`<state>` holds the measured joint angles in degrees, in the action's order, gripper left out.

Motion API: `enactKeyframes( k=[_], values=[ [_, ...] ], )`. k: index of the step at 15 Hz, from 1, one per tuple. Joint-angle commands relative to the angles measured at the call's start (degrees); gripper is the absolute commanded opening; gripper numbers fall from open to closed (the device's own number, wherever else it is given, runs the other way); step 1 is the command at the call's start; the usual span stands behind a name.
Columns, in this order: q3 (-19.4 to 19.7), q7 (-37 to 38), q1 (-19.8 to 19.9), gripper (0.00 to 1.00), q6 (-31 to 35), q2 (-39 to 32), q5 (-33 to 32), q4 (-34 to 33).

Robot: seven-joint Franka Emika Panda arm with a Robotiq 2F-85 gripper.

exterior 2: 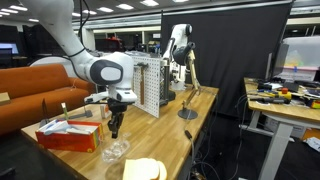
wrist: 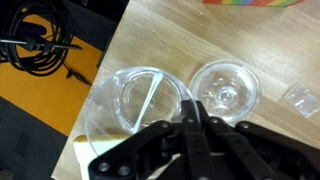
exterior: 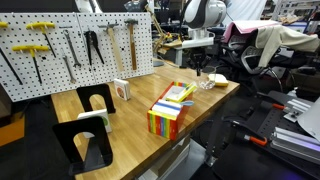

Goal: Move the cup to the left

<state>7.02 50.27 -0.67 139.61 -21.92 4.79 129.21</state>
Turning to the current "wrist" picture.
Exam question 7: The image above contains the orange floor mat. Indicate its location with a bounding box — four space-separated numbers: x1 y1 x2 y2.
0 13 103 138

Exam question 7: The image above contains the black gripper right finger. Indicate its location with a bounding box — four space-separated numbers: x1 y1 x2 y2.
195 99 320 180

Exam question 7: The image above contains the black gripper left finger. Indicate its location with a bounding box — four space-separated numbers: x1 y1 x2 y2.
87 99 214 180

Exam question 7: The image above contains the thin black cable plug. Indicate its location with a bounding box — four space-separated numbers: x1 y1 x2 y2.
63 62 93 87

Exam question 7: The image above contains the rainbow striped cardboard box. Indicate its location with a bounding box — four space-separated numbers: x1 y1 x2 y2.
201 0 306 8

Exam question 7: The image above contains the small clear plastic wrapper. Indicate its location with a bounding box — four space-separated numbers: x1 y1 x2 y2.
282 81 320 120

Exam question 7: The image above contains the black coiled cable bundle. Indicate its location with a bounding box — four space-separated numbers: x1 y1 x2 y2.
0 0 84 78

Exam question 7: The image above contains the clear plastic cup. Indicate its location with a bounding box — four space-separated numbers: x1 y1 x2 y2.
83 65 202 158
188 58 263 125

